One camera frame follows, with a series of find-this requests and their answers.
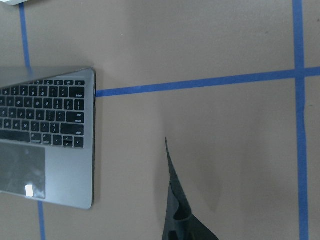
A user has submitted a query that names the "black mouse pad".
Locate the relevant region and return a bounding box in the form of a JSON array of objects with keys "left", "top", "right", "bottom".
[{"left": 162, "top": 145, "right": 218, "bottom": 240}]

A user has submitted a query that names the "grey laptop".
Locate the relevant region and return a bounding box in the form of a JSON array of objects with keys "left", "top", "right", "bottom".
[{"left": 0, "top": 66, "right": 96, "bottom": 210}]

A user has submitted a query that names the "white desk lamp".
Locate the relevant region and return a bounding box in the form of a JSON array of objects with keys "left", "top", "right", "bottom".
[{"left": 0, "top": 0, "right": 28, "bottom": 6}]

